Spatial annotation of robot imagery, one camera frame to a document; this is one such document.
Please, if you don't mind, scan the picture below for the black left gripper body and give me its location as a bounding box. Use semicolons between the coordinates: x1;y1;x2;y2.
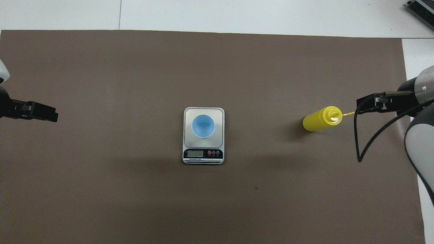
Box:
0;86;16;119

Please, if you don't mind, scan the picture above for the silver digital kitchen scale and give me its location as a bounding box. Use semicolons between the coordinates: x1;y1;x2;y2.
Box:
183;107;225;165

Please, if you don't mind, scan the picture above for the yellow squeeze bottle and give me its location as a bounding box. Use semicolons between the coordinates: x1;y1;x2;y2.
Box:
302;106;356;132

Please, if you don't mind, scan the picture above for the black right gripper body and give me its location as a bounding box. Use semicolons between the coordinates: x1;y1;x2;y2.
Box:
397;78;419;117

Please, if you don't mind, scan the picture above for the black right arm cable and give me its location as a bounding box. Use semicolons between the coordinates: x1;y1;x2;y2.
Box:
354;97;434;163

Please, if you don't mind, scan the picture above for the grey metal ribbed device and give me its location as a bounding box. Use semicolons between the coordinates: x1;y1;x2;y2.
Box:
406;0;434;32

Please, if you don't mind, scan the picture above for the brown table mat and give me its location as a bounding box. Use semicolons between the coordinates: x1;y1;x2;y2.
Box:
0;30;426;244

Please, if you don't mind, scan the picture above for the light blue plastic cup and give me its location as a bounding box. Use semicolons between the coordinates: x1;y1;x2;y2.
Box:
191;114;215;138

